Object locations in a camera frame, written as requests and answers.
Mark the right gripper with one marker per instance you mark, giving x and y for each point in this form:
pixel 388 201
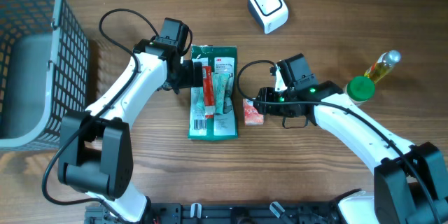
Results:
pixel 263 108

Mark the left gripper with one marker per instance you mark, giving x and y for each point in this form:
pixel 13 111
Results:
pixel 185 76

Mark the red sachet packet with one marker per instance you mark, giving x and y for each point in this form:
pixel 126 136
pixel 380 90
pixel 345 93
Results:
pixel 209 101

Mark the orange Kleenex tissue pack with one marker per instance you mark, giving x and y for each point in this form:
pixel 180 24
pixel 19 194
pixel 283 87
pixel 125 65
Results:
pixel 251 115

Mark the green 3M gloves package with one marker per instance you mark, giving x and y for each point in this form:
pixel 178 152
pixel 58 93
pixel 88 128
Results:
pixel 221 127

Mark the green lid white jar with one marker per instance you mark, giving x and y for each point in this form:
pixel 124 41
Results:
pixel 360 89

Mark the yellow liquid clear bottle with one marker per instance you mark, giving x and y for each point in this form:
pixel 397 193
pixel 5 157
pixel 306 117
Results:
pixel 383 66

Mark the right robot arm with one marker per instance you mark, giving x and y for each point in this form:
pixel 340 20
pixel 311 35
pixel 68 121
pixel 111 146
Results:
pixel 410 181

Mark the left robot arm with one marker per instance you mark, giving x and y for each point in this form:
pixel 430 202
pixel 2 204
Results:
pixel 95 149

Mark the white barcode scanner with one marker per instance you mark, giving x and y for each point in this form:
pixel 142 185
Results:
pixel 269 14

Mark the pale green wipes packet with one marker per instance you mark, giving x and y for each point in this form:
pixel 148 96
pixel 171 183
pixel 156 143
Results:
pixel 222 90

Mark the grey plastic mesh basket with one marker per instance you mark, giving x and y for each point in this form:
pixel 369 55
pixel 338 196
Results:
pixel 45 59

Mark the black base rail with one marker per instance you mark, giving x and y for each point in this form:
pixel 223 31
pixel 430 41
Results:
pixel 302 212

